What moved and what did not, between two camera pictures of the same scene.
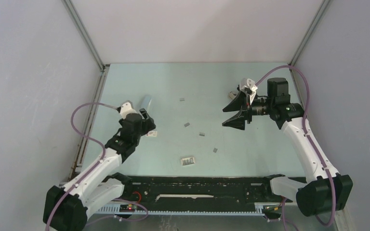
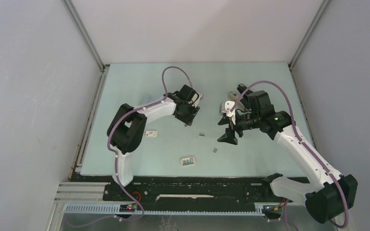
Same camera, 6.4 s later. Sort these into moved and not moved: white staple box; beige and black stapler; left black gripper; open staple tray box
Moved: left black gripper
Not moved: white staple box; beige and black stapler; open staple tray box
